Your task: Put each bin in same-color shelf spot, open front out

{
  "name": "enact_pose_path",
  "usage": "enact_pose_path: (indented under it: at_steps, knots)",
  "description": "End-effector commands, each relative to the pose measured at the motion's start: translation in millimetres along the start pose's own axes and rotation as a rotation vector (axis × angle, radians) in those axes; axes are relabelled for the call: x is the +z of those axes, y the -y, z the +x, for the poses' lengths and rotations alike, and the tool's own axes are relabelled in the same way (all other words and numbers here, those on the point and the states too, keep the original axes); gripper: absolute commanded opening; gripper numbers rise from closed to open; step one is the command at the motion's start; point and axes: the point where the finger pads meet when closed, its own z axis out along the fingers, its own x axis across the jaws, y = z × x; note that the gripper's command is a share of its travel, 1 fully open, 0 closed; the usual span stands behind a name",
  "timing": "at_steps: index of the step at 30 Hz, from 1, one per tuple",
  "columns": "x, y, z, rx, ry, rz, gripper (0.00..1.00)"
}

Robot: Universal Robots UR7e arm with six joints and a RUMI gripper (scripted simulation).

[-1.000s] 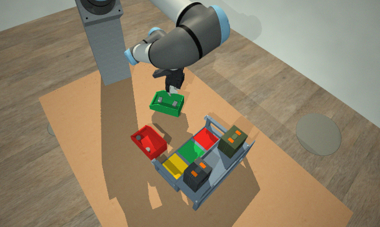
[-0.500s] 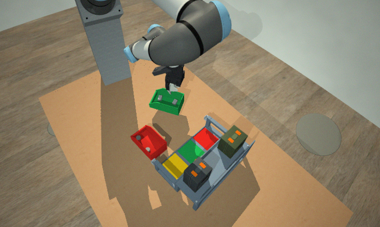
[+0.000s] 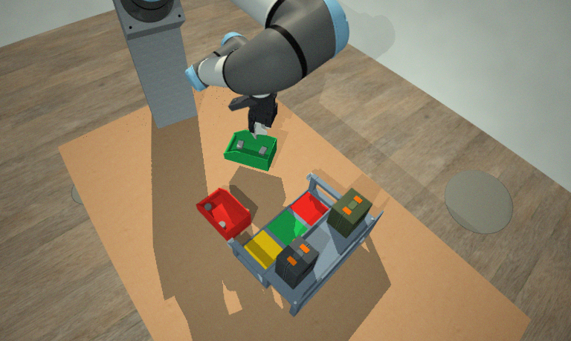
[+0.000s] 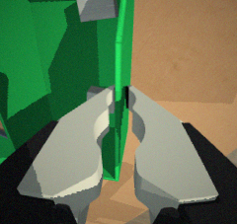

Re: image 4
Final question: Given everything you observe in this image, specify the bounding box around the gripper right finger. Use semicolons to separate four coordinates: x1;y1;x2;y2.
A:
125;85;237;224

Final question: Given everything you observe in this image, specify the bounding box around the green bin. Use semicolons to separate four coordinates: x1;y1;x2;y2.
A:
0;0;134;182

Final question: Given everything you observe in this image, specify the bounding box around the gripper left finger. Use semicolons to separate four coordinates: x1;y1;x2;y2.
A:
0;85;116;224

